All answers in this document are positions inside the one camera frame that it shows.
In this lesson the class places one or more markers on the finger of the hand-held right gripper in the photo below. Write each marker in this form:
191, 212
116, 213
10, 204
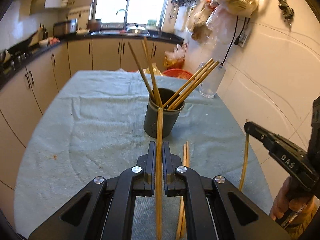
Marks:
260, 133

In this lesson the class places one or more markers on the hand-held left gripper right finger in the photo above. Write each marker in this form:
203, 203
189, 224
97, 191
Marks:
167, 160

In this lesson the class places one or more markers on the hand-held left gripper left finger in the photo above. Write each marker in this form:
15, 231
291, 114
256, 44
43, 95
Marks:
152, 160

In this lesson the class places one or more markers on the light wooden chopstick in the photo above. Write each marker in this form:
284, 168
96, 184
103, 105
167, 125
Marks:
200, 81
187, 155
140, 70
151, 72
159, 130
184, 155
195, 75
197, 79
245, 160

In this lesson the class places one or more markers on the black perforated chopstick holder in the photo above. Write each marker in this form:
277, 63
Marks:
152, 122

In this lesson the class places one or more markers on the person's right hand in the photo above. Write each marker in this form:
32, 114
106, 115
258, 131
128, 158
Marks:
278, 202

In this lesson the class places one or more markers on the grey-green table cloth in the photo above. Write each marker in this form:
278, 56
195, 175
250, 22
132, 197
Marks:
95, 130

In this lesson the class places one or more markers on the clear drinking glass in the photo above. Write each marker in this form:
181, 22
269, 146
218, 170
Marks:
211, 85

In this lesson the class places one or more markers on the red plastic basket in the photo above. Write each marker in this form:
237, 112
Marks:
177, 73

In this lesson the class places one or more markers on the plastic bag with orange contents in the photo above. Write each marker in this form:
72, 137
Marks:
175, 57

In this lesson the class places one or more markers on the black kitchen countertop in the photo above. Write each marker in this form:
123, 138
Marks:
165, 38

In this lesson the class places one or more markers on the hanging clear plastic bags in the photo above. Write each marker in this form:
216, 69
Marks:
217, 20

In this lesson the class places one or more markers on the beige kitchen base cabinets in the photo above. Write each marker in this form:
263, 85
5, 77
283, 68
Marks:
42, 90

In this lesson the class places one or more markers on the round metal lid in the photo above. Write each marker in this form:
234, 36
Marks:
136, 29

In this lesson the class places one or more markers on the green package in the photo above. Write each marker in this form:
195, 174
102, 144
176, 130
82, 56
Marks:
152, 24

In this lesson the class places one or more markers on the white hanging cutting board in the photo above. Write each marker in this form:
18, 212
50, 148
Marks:
180, 18

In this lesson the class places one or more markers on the chrome sink faucet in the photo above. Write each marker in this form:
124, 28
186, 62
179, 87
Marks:
126, 17

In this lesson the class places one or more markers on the white plate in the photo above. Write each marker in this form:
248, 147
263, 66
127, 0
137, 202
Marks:
82, 31

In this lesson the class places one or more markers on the brown cooking pot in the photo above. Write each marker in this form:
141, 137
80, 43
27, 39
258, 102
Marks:
93, 25

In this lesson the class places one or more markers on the pink cloth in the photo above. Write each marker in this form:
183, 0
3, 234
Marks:
53, 41

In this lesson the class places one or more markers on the kitchen window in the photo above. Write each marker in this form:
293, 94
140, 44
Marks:
140, 2

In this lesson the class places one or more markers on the silver rice cooker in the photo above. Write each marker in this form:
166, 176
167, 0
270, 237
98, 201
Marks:
65, 27

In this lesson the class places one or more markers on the white bowl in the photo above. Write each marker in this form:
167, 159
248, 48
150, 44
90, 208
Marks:
43, 43

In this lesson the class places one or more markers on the steel kettle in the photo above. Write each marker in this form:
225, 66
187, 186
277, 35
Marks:
45, 33

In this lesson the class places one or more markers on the gas stove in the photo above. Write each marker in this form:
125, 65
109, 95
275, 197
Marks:
17, 60

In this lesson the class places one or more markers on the black wok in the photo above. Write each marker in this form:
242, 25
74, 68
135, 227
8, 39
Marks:
22, 46

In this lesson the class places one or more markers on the white wall socket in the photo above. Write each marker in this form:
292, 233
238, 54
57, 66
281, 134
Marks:
243, 38

